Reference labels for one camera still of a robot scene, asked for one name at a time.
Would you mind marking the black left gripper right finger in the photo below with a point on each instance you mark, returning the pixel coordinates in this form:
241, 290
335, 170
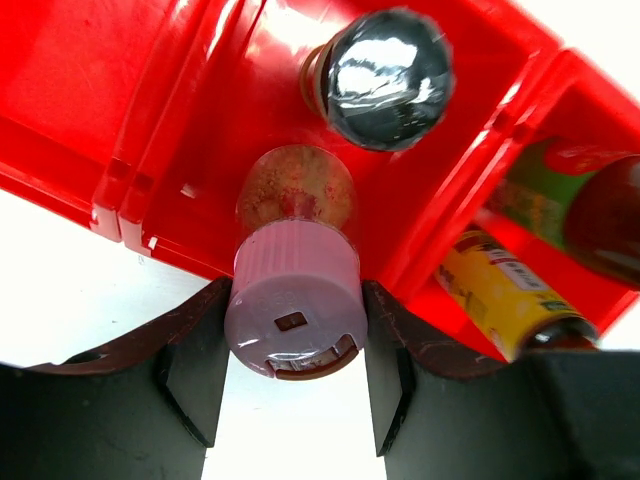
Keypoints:
440, 410

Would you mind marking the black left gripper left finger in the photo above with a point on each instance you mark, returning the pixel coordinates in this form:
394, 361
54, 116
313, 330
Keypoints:
145, 405

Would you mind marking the yellow-label dark sauce bottle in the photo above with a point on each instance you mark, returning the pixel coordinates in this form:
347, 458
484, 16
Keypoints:
508, 302

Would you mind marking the pink-cap spice jar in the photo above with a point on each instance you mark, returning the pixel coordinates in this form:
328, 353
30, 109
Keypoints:
296, 310

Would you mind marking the green-label red sauce bottle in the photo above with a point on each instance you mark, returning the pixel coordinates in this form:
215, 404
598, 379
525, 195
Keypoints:
580, 199

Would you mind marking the black-cap spice shaker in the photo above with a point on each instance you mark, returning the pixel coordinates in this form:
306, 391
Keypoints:
382, 82

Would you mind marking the red three-compartment plastic tray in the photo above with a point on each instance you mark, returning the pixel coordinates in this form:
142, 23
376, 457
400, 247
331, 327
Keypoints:
128, 128

